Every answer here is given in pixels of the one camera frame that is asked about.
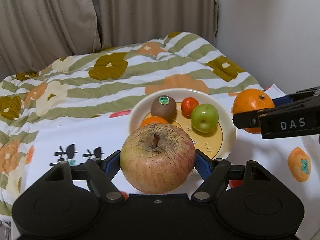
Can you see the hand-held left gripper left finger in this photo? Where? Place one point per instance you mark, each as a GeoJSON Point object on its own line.
{"type": "Point", "coordinates": [113, 163]}

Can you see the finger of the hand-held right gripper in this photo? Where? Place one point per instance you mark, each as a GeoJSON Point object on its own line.
{"type": "Point", "coordinates": [282, 101]}
{"type": "Point", "coordinates": [247, 121]}

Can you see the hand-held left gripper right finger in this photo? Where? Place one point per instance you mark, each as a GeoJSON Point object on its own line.
{"type": "Point", "coordinates": [203, 165]}

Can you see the large orange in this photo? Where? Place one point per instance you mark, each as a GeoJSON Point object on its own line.
{"type": "Point", "coordinates": [250, 102]}

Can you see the cream duck print plate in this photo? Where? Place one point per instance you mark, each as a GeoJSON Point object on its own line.
{"type": "Point", "coordinates": [226, 132]}

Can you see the small green apple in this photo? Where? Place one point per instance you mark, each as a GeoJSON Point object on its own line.
{"type": "Point", "coordinates": [205, 117]}

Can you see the red yellow apple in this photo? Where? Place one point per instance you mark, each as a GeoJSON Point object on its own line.
{"type": "Point", "coordinates": [157, 165]}

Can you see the medium orange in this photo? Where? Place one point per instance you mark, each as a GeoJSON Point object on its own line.
{"type": "Point", "coordinates": [152, 120]}

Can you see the brown kiwi with sticker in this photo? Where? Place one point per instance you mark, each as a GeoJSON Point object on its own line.
{"type": "Point", "coordinates": [163, 111]}

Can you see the red cherry tomato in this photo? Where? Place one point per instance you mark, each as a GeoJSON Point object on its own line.
{"type": "Point", "coordinates": [235, 183]}

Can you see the white fruit print cloth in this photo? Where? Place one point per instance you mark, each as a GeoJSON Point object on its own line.
{"type": "Point", "coordinates": [87, 135]}

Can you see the striped floral blanket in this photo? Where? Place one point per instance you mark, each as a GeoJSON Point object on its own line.
{"type": "Point", "coordinates": [100, 85]}

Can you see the beige curtain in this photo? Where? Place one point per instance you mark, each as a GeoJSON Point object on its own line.
{"type": "Point", "coordinates": [125, 10]}

